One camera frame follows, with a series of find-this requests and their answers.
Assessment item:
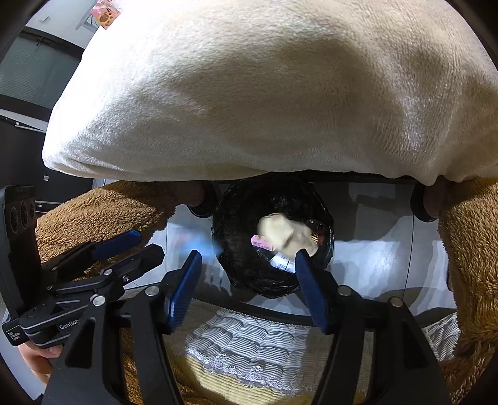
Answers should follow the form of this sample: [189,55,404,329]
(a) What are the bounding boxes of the brown fuzzy sleeve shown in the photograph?
[35,180,205,281]
[424,177,498,405]

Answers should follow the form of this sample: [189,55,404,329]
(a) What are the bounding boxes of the person's left hand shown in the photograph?
[21,343,65,386]

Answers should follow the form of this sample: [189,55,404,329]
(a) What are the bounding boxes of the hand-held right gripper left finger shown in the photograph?
[43,249,204,405]

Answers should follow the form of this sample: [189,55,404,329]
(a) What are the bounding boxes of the black bed caster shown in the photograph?
[410,182,440,223]
[189,182,214,218]

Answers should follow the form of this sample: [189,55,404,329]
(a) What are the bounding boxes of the brown snack wrapper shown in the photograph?
[305,218,329,244]

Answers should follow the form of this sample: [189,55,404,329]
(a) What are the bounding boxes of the white striped seat cushion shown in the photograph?
[163,307,462,396]

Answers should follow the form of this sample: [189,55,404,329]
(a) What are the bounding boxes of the brown fuzzy right sleeve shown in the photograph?
[424,177,498,405]

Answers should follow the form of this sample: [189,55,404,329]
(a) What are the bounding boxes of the brown fuzzy left sleeve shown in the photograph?
[35,180,205,281]

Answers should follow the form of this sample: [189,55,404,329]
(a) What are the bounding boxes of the beige paper bag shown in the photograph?
[258,213,314,260]

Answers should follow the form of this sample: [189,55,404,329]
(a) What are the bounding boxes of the glass door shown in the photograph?
[0,23,94,133]

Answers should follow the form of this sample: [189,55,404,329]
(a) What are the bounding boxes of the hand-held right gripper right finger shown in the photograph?
[295,249,454,405]

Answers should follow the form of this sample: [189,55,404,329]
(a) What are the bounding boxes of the trash bin with black bag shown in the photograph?
[211,177,335,300]

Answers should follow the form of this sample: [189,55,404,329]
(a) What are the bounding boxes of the white wipes packet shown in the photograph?
[270,253,298,273]

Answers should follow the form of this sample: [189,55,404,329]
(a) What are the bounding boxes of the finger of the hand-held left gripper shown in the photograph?
[41,230,142,282]
[47,244,165,295]

